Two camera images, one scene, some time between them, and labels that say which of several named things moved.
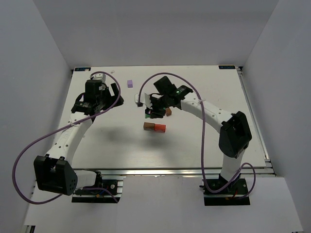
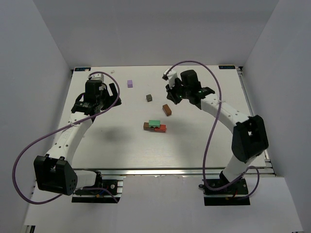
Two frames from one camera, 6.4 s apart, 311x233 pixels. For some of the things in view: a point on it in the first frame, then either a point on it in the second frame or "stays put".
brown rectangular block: [168, 111] stays put
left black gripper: [107, 97] stays put
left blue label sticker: [82, 69] stays put
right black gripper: [155, 107] -> [172, 91]
